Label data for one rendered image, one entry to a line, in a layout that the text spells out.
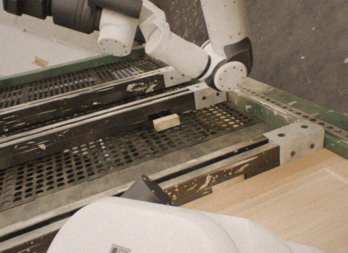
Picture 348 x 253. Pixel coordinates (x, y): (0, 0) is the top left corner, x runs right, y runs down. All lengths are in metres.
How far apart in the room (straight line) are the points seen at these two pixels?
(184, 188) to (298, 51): 1.73
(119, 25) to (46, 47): 3.61
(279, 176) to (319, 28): 1.60
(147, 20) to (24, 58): 3.60
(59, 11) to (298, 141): 0.56
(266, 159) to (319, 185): 0.11
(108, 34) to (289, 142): 0.44
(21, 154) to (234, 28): 0.69
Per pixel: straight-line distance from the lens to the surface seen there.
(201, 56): 0.69
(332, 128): 0.81
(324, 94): 1.98
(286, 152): 0.71
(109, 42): 0.60
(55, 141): 0.98
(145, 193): 0.20
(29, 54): 4.20
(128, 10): 0.59
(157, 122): 0.94
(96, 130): 0.97
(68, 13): 0.61
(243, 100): 1.02
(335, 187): 0.68
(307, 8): 2.34
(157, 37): 0.65
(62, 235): 0.17
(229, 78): 0.69
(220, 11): 0.64
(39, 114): 1.26
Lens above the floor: 1.54
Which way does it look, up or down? 28 degrees down
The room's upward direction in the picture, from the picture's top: 75 degrees counter-clockwise
